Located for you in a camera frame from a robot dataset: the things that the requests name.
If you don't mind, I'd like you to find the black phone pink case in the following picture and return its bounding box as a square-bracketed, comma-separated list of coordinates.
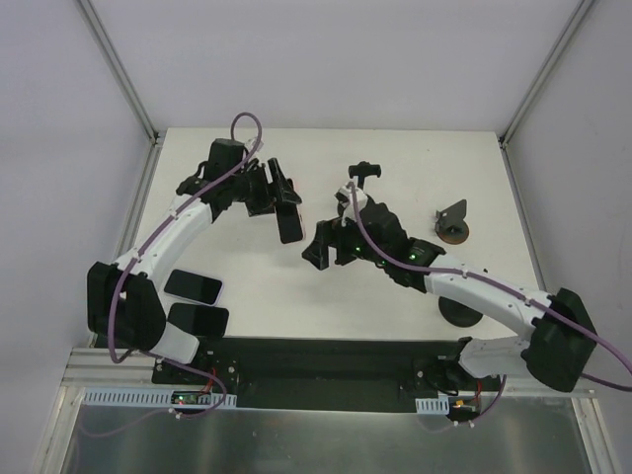
[275, 197, 304, 244]

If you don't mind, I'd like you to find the black clamp phone stand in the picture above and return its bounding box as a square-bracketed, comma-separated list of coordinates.
[341, 161, 381, 220]

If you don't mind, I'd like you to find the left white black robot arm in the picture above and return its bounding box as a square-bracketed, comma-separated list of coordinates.
[87, 138, 304, 384]

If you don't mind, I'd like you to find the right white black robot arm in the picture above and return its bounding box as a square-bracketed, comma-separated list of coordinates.
[301, 201, 596, 393]

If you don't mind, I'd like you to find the black phone lilac case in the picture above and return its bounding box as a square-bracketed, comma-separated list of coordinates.
[163, 270, 223, 306]

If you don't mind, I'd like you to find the wooden base wedge phone stand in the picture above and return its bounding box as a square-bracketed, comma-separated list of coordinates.
[434, 199, 470, 245]

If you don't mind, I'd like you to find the black round base phone stand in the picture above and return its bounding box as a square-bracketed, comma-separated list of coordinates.
[438, 297, 483, 328]

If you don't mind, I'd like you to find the black phone dark case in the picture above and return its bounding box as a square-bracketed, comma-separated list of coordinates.
[167, 303, 229, 339]

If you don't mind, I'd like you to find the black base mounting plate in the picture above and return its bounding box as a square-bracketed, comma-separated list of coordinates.
[150, 335, 510, 410]

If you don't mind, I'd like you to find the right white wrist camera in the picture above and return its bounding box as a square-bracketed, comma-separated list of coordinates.
[335, 181, 370, 217]

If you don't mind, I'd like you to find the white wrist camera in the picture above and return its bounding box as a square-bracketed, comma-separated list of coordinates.
[335, 181, 370, 217]
[244, 137, 264, 154]

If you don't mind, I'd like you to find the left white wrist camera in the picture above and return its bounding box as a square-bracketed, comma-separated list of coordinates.
[244, 137, 264, 154]

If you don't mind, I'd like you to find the right aluminium frame post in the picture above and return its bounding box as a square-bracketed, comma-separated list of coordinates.
[499, 0, 598, 150]

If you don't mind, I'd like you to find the aluminium frame post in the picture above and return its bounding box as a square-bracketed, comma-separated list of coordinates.
[74, 0, 160, 145]
[499, 0, 598, 150]

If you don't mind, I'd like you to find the right white cable duct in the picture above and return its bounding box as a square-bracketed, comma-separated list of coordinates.
[415, 396, 450, 416]

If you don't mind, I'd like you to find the white cable duct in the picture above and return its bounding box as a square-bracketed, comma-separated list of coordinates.
[415, 396, 450, 416]
[83, 388, 237, 410]

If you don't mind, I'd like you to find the left aluminium frame post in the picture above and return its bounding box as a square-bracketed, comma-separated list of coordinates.
[74, 0, 160, 145]

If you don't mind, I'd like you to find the left white cable duct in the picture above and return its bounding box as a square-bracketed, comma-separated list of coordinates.
[83, 388, 237, 410]

